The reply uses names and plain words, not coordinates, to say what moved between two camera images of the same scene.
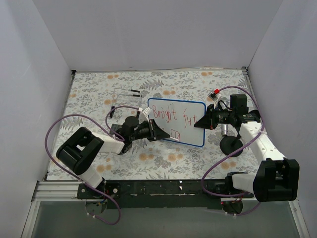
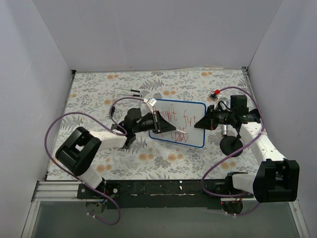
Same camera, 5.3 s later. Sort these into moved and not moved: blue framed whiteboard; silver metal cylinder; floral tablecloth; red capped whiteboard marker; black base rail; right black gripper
Moved: red capped whiteboard marker
Not moved: silver metal cylinder; right black gripper; blue framed whiteboard; black base rail; floral tablecloth
